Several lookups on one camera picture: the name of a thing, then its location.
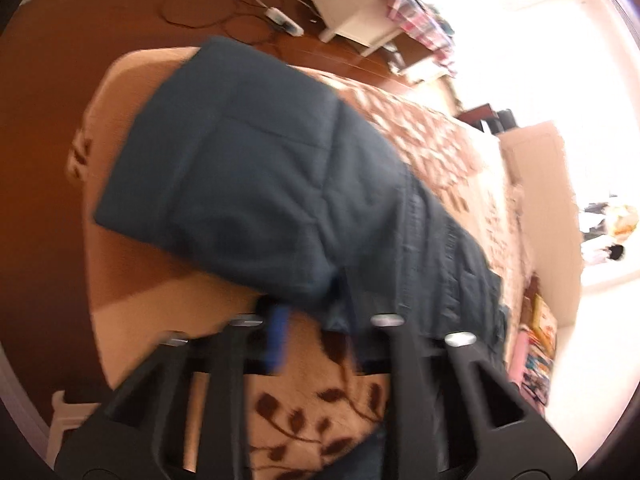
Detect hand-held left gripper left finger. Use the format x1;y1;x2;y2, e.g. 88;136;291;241
55;300;292;480

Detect cream headboard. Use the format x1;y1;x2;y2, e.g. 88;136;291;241
500;120;583;328

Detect beige leaf-print blanket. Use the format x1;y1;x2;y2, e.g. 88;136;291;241
65;47;536;480

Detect white nightstand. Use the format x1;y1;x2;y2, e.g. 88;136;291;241
305;0;406;56

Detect yellow picture book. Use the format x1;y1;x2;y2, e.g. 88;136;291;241
529;294;558;357

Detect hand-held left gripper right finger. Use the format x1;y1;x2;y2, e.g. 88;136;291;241
357;314;577;480

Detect white power strip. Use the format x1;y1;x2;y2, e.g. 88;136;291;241
265;6;305;37

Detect dark wooden furniture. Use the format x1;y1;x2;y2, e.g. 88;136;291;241
459;104;517;134

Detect pink plaid cloth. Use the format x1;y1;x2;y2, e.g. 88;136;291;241
372;0;458;78

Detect dark teal quilted jacket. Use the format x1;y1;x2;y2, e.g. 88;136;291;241
92;35;508;480

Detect white furniture piece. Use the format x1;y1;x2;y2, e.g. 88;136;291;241
49;389;102;462

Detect hanging clothes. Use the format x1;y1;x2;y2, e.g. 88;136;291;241
581;201;630;265

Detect colourful picture book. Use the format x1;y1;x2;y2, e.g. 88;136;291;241
521;344;555;406

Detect black floor cable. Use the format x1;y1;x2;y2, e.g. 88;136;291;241
159;0;281;43

